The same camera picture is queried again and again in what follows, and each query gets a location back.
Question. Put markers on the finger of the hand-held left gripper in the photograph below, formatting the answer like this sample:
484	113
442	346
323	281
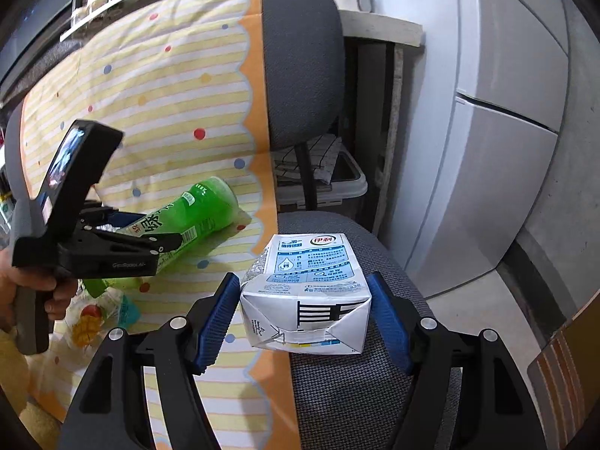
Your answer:
136	243
101	213

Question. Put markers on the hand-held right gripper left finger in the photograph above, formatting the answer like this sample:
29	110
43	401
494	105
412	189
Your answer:
215	323

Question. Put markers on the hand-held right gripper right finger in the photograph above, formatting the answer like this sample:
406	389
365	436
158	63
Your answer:
389	318

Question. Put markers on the green plastic bottle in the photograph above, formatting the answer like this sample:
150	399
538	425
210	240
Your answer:
201	211

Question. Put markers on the white and blue milk carton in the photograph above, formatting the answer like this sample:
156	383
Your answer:
304	290

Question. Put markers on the person's left hand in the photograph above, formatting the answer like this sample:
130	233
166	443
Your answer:
63	297

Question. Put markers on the fruit print snack packet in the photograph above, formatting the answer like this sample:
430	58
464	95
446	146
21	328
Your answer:
89	323

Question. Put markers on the yellow striped dotted cloth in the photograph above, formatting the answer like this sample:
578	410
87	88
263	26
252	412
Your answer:
164	103

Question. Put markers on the white storage bin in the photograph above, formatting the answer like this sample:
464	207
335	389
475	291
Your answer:
347	183

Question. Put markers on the checked dish cloth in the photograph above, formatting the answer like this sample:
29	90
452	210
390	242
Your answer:
323	154

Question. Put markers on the orange striped doormat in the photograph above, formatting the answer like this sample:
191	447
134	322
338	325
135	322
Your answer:
567	375

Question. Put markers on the white refrigerator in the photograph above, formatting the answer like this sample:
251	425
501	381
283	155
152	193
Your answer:
492	150

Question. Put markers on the grey office chair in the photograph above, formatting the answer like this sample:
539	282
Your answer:
300	56

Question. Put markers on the stone counter slab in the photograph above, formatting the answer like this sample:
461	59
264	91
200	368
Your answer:
379	26

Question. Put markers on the white wall rack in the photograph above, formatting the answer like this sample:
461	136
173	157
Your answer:
117	7

